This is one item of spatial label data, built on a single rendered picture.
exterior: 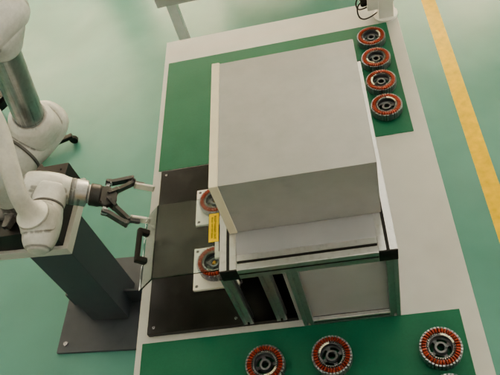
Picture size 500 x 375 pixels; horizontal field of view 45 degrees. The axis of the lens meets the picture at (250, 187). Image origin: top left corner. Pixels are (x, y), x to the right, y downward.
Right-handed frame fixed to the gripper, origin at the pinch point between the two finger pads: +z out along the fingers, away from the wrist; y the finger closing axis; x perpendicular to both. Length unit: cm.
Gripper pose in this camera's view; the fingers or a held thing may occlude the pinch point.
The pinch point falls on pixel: (149, 204)
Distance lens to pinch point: 206.4
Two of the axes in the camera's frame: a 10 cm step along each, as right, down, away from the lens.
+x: 3.0, -5.8, -7.5
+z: 9.5, 1.7, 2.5
